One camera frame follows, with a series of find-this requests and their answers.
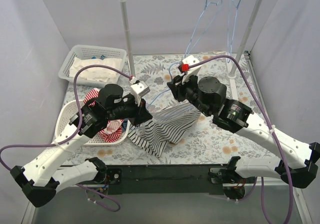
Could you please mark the white cloth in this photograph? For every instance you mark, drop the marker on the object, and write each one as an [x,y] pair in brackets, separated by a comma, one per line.
[95,74]

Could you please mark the black white striped tank top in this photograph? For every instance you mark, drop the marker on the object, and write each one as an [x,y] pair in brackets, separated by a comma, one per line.
[167,126]

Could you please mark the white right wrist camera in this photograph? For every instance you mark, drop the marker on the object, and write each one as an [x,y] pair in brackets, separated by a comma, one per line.
[189,67]

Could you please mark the white clothes rack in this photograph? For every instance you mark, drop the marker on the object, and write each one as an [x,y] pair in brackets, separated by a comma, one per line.
[179,18]

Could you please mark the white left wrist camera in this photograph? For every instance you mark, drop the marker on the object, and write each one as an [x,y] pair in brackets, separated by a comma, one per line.
[138,89]

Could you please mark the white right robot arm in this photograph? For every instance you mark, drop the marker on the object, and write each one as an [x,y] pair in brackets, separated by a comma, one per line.
[293,160]

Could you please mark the white rectangular basket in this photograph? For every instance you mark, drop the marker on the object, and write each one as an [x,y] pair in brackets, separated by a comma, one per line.
[81,56]

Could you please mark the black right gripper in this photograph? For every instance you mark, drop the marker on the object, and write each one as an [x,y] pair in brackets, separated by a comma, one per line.
[179,89]

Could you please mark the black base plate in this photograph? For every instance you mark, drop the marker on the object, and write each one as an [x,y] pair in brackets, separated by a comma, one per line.
[159,179]

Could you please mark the floral table mat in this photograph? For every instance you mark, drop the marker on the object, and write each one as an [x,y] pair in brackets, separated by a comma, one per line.
[204,143]

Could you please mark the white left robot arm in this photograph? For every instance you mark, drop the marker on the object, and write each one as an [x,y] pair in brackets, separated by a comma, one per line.
[42,178]

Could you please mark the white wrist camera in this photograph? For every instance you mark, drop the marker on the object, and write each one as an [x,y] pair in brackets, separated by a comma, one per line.
[189,67]
[138,89]

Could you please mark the red white striped garment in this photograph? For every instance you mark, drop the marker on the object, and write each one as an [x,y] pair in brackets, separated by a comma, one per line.
[113,131]

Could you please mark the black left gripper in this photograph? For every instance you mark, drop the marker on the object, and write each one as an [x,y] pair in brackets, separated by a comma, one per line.
[141,110]

